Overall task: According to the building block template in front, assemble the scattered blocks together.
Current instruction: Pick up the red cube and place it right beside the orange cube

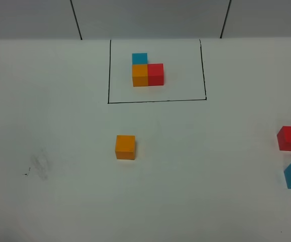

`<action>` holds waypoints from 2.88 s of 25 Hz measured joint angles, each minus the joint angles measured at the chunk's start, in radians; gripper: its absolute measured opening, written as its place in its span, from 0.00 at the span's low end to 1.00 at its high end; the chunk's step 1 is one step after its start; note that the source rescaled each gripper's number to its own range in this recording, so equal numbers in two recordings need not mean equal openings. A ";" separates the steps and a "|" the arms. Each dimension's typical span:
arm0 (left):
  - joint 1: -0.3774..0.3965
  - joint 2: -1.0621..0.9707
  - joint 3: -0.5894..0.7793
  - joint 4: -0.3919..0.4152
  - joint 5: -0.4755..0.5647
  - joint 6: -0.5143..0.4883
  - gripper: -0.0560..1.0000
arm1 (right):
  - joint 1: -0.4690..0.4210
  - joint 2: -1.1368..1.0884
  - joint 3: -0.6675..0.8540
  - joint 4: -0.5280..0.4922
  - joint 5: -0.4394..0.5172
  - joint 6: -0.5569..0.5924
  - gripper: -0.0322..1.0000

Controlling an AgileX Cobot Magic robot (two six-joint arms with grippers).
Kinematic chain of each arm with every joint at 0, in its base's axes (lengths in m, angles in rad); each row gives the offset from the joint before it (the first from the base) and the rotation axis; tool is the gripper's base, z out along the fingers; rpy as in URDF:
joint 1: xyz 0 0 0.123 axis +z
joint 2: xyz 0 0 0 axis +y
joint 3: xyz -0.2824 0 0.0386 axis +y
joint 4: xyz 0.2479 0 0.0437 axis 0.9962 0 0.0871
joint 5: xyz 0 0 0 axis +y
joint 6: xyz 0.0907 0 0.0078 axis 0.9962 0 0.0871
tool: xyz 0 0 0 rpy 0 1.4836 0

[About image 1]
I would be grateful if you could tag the template orange cube block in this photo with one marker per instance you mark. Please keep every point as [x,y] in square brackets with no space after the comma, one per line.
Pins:
[140,75]

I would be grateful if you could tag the template red cube block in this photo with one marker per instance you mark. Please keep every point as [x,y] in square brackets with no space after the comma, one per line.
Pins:
[155,74]

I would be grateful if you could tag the template blue cube block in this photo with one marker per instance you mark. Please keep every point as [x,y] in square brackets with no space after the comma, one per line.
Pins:
[139,59]

